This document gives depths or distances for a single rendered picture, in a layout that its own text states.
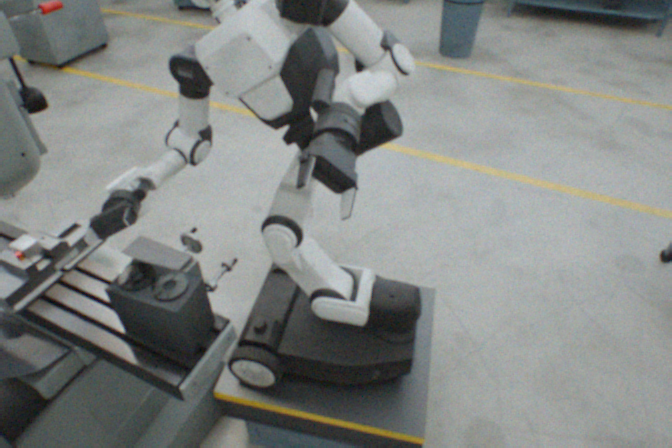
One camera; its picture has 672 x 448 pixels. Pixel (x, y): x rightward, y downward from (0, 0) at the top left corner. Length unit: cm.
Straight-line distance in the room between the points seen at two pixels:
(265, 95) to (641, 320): 239
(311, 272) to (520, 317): 141
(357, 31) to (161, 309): 81
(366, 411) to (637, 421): 129
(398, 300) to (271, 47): 96
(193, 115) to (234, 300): 142
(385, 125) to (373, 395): 104
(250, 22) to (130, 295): 72
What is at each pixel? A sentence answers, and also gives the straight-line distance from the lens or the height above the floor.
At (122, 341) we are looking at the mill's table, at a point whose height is 93.
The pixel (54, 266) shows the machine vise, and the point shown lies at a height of 97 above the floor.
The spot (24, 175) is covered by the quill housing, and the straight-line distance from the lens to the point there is 135.
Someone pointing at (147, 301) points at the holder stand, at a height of 112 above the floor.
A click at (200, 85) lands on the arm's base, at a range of 132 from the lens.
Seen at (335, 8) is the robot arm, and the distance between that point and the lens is 108.
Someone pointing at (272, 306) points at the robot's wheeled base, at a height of 59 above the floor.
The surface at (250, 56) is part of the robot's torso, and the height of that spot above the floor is 161.
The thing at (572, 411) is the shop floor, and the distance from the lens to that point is 247.
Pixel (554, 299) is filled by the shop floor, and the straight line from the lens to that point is 284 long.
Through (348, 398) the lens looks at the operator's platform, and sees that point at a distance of 181.
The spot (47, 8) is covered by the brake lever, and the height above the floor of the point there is 170.
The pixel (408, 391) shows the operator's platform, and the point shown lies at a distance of 184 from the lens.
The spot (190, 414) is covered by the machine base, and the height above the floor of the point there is 19.
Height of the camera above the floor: 201
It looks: 39 degrees down
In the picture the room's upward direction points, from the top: straight up
